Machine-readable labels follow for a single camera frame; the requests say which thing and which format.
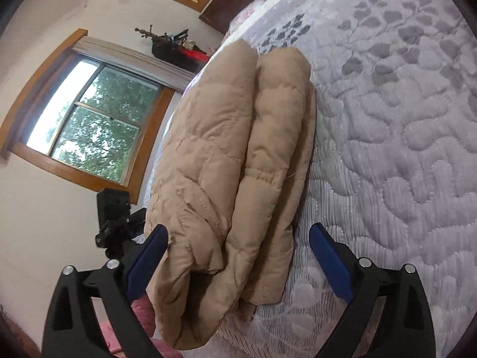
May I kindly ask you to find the large wooden-framed window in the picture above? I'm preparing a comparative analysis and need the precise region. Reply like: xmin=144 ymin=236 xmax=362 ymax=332
xmin=0 ymin=29 xmax=176 ymax=204

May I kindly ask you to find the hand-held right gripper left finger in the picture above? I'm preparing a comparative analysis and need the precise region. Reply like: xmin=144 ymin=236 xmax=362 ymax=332
xmin=41 ymin=224 xmax=169 ymax=358

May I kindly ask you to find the red cloth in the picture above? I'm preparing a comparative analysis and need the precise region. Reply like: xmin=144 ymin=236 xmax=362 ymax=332
xmin=179 ymin=50 xmax=206 ymax=63

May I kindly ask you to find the coat rack with black clothes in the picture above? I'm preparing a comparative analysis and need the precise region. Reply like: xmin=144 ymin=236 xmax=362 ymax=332
xmin=135 ymin=23 xmax=210 ymax=74

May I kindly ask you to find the pink floral quilt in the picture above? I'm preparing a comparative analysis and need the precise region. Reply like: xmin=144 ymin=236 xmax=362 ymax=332
xmin=227 ymin=0 xmax=271 ymax=35

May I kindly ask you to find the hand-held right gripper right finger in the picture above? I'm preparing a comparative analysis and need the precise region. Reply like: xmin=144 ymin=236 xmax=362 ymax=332
xmin=309 ymin=222 xmax=436 ymax=358

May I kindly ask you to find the grey leaf-patterned bedspread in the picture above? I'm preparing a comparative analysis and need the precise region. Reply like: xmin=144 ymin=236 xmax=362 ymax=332
xmin=142 ymin=0 xmax=477 ymax=358

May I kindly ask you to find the beige quilted down jacket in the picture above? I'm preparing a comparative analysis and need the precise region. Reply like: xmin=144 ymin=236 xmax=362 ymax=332
xmin=143 ymin=39 xmax=317 ymax=351

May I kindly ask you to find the dark wooden headboard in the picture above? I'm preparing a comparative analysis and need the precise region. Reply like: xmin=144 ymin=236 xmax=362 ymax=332
xmin=199 ymin=0 xmax=299 ymax=35

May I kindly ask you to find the beige curtain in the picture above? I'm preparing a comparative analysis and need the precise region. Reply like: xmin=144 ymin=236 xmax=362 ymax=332
xmin=71 ymin=36 xmax=197 ymax=95

